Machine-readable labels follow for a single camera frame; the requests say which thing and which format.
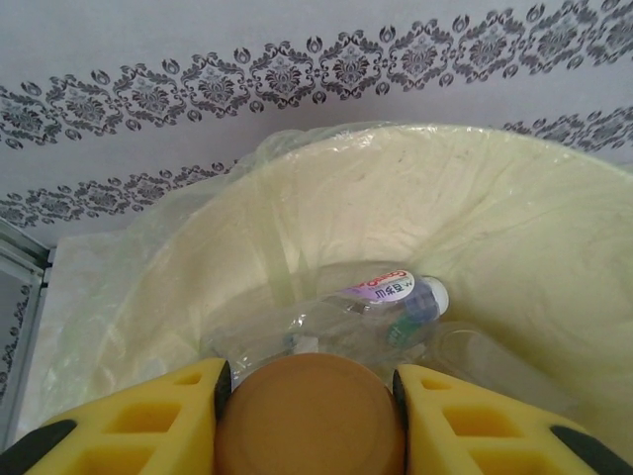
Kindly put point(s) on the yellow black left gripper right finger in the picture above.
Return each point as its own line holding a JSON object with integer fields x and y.
{"x": 494, "y": 435}

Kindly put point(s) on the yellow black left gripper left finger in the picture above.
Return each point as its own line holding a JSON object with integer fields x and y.
{"x": 123, "y": 430}

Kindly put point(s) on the clear bottle small green label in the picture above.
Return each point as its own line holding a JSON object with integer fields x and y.
{"x": 475, "y": 346}

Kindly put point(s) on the clear bottle large green label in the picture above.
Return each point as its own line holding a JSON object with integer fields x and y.
{"x": 403, "y": 331}

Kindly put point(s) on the crushed clear water bottle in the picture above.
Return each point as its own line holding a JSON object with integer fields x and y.
{"x": 386, "y": 292}

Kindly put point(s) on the orange juice bottle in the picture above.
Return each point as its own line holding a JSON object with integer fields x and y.
{"x": 311, "y": 420}

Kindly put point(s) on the yellow-lined waste bin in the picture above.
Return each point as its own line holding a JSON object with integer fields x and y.
{"x": 148, "y": 237}

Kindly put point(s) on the cream round bin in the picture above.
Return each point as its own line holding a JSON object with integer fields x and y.
{"x": 494, "y": 208}

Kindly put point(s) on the aluminium frame post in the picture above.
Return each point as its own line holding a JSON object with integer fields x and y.
{"x": 25, "y": 247}

